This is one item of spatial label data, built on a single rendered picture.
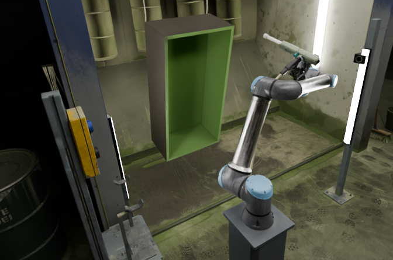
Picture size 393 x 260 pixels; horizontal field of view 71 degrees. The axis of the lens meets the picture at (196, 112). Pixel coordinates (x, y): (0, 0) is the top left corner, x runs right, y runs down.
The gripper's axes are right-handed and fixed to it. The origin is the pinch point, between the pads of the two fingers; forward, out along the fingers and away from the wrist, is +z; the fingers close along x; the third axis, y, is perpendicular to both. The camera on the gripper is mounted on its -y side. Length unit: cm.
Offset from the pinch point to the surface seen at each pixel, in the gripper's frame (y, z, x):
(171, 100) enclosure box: 78, -46, 94
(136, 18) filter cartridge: 48, -6, 188
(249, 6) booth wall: -104, -106, 209
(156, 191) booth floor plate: 148, -102, 63
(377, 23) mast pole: -67, -23, -5
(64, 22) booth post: 97, 86, 40
